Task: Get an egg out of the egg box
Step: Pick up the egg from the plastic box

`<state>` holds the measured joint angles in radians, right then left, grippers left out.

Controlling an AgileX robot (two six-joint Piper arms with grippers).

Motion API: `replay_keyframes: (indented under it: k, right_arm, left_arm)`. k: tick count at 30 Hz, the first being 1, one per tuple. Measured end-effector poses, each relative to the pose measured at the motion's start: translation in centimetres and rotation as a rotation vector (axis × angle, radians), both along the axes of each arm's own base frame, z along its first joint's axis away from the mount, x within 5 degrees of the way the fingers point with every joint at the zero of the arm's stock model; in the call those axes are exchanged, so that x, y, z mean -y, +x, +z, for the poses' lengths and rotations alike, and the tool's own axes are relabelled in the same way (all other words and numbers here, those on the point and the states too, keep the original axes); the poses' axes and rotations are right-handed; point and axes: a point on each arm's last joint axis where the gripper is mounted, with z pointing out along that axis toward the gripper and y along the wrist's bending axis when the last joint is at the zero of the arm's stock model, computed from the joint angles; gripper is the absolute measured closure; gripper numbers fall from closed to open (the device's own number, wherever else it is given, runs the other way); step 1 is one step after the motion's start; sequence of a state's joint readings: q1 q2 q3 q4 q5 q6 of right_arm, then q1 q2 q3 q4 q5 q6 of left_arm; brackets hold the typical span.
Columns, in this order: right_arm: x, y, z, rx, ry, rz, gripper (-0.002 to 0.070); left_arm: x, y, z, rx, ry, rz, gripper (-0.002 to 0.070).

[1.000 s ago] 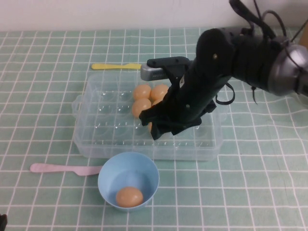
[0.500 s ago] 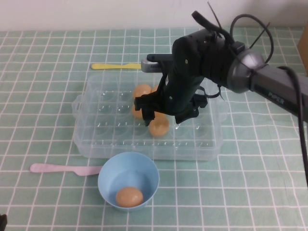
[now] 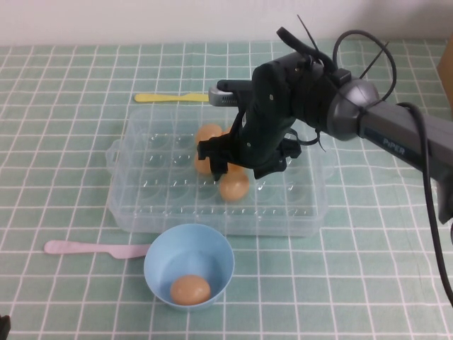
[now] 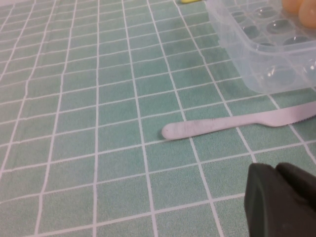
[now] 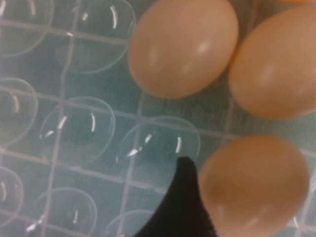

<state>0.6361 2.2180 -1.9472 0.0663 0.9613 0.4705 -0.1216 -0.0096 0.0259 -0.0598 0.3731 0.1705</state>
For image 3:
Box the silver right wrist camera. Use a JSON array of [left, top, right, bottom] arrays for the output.
[[208, 80, 256, 107]]

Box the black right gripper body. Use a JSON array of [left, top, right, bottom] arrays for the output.
[[229, 55, 309, 180]]

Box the brown cardboard box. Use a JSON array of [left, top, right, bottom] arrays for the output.
[[435, 37, 453, 106]]

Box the clear plastic egg box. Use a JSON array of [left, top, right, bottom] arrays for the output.
[[105, 106, 336, 237]]

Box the light blue plastic bowl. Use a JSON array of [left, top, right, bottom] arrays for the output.
[[143, 222, 236, 313]]

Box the black zip tie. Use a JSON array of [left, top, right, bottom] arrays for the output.
[[296, 14, 322, 58], [300, 127, 328, 154], [359, 40, 391, 79]]

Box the yellow plastic knife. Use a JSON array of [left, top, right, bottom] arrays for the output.
[[134, 92, 211, 104]]

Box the green white checked tablecloth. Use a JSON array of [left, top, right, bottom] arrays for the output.
[[0, 40, 453, 340]]

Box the pink plastic knife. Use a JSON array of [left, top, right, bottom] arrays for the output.
[[44, 239, 151, 260]]

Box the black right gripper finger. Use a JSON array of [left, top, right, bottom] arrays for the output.
[[279, 130, 302, 167], [197, 134, 236, 182]]

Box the black camera cable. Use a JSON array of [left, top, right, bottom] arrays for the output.
[[276, 26, 453, 309]]

